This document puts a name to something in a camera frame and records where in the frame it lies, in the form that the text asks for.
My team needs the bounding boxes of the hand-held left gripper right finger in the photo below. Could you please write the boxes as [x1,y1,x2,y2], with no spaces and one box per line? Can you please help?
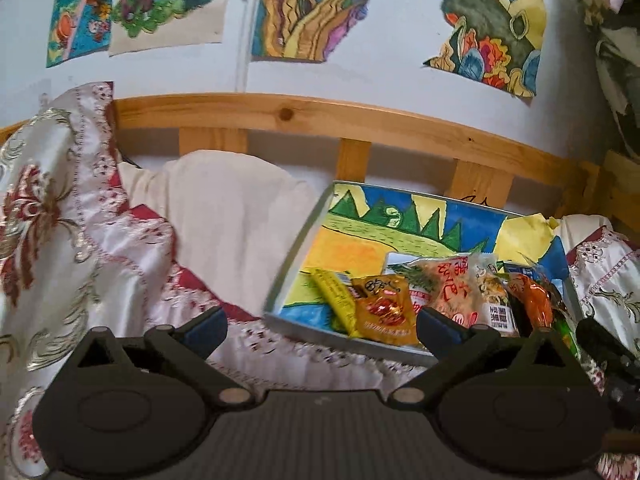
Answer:
[387,306,583,407]

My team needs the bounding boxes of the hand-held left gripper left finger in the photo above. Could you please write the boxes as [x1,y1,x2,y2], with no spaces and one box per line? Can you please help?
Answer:
[60,306,256,408]

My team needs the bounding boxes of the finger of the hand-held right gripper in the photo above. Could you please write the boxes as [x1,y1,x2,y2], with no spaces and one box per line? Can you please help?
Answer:
[575,316,632,377]

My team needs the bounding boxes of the green tube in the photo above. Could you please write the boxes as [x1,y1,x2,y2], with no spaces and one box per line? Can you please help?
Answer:
[551,309,582,357]

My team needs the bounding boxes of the clear rice cracker packet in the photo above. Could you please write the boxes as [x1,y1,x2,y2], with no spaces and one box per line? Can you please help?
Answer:
[416,255,484,329]

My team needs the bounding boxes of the golden brown snack packet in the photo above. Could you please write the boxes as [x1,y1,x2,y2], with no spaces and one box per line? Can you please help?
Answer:
[349,274,421,347]

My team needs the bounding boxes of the clear white-label cookie packet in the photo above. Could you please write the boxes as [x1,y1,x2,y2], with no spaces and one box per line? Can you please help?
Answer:
[471,255,522,337]

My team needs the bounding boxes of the white green snack packet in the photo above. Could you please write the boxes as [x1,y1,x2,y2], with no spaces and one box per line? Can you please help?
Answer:
[384,252,442,317]

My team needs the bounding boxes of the orange snack packet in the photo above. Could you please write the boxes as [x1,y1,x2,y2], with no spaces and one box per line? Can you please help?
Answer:
[504,272,557,334]

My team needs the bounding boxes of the grey shallow box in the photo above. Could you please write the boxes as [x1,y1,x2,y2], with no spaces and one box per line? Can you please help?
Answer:
[261,179,587,367]

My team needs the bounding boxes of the yellow snack packet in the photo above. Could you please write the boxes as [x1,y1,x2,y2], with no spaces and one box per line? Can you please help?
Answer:
[310,267,364,339]

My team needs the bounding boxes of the white pillow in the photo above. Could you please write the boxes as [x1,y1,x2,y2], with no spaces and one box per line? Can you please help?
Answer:
[116,149,332,322]

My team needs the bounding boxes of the crayon landscape drawing sheet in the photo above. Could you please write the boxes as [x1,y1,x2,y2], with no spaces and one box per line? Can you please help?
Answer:
[281,181,572,334]

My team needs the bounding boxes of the floral satin blanket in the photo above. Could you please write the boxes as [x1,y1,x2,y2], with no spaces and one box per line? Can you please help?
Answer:
[0,80,640,480]

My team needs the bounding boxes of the patterned curtain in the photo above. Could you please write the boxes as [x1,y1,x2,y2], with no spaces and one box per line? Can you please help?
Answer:
[574,0,640,162]

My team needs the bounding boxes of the wooden bed rail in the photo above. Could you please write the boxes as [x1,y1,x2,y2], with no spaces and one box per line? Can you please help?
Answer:
[0,91,640,233]

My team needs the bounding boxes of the white wall pipe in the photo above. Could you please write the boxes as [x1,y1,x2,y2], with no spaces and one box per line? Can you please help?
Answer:
[234,0,267,94]

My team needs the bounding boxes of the flower hill wall drawing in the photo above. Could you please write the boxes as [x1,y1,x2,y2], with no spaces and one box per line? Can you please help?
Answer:
[421,0,549,99]

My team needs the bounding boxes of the green character wall drawing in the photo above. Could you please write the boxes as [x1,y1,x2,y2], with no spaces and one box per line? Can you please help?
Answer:
[106,0,234,58]

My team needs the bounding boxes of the blue girl wall drawing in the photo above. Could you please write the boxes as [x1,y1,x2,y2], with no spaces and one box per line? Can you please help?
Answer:
[45,0,127,69]

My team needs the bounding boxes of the yellow purple wave wall drawing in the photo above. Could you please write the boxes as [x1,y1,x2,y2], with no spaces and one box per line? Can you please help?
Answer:
[249,0,424,64]

